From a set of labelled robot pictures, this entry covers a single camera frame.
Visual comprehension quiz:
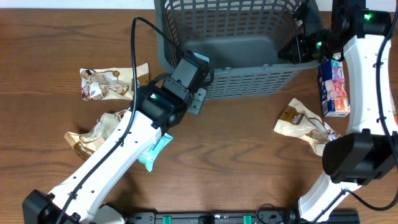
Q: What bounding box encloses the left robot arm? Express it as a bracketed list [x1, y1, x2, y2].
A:
[22, 51, 211, 223]

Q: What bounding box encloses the beige grain pouch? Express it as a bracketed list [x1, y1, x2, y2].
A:
[80, 68, 134, 101]
[274, 98, 341, 156]

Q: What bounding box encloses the teal white snack packet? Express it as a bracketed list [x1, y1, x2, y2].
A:
[138, 133, 173, 172]

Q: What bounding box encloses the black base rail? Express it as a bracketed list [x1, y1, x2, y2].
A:
[124, 208, 361, 224]

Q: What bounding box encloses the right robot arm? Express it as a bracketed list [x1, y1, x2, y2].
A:
[278, 1, 397, 223]

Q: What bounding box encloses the beige rice pouch lower left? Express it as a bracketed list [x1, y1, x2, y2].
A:
[64, 110, 127, 161]

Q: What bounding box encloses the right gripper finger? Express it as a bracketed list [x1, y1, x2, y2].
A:
[294, 4, 312, 25]
[278, 40, 295, 63]

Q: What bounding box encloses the multicolour tissue pack box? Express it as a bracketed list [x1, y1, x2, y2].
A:
[317, 59, 350, 118]

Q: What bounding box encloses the dark grey plastic basket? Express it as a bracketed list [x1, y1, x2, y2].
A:
[154, 0, 319, 99]

